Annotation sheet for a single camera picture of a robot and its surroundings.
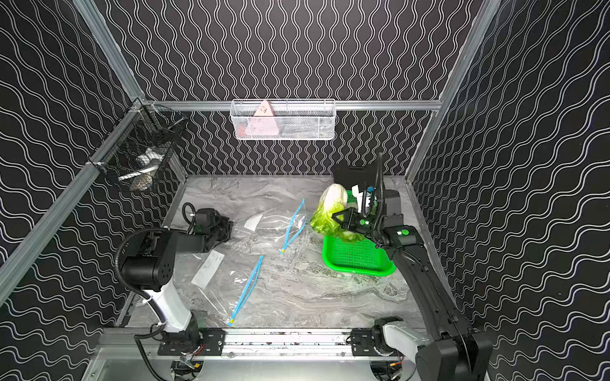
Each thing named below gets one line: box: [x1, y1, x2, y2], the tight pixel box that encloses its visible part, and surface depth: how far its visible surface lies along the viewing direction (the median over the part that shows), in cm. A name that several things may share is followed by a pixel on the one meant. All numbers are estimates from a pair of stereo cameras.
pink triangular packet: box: [248, 99, 280, 136], surface depth 92 cm
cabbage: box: [309, 183, 361, 242], surface depth 78 cm
